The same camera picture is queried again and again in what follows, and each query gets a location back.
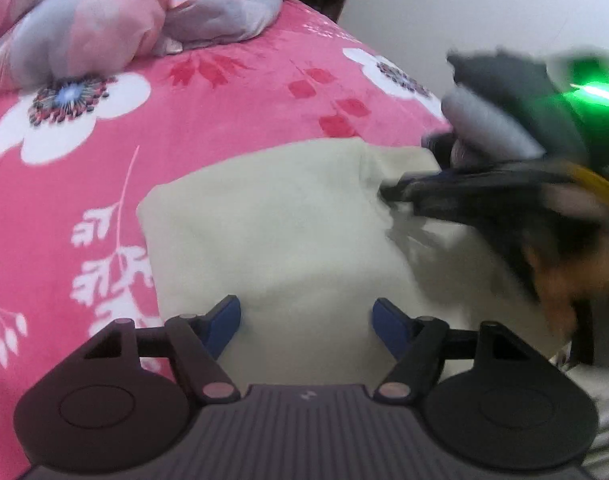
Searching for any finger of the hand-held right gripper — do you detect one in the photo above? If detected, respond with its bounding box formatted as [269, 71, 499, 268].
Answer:
[382, 182, 485, 218]
[399, 167, 485, 190]

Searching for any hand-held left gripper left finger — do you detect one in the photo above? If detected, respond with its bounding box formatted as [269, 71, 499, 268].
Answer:
[84, 295, 242, 406]

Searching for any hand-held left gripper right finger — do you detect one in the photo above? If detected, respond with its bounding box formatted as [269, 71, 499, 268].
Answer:
[372, 297, 529, 406]

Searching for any beige jacket with black trim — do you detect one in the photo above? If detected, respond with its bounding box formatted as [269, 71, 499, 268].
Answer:
[137, 139, 565, 391]

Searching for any stack of folded grey clothes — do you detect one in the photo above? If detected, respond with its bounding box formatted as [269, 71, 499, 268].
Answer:
[442, 87, 545, 161]

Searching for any person's right hand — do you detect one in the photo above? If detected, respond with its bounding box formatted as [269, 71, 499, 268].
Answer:
[527, 240, 609, 342]

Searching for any folded striped purple garment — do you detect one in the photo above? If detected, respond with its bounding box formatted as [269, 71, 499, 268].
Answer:
[422, 130, 468, 167]

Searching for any folded dark grey garment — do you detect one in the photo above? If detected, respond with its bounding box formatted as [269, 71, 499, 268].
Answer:
[447, 50, 585, 161]

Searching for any pink floral bed sheet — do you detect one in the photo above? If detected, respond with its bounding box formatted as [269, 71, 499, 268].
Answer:
[0, 0, 453, 471]

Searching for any pink white blue duvet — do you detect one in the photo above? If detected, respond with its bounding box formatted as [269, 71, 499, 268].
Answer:
[0, 0, 308, 92]

